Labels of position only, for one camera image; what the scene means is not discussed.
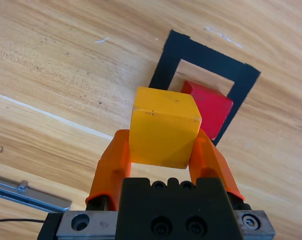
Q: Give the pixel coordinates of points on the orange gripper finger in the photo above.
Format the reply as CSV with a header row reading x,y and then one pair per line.
x,y
213,165
108,170

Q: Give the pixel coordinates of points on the red wooden block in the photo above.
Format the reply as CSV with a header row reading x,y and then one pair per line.
x,y
210,110

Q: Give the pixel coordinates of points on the yellow wooden block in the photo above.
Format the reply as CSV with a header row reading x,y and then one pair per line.
x,y
163,130

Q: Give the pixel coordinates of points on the black tape square outline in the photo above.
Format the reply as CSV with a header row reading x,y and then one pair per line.
x,y
203,55

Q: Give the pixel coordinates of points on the silver aluminium rail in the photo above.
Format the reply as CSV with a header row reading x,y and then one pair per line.
x,y
28,197

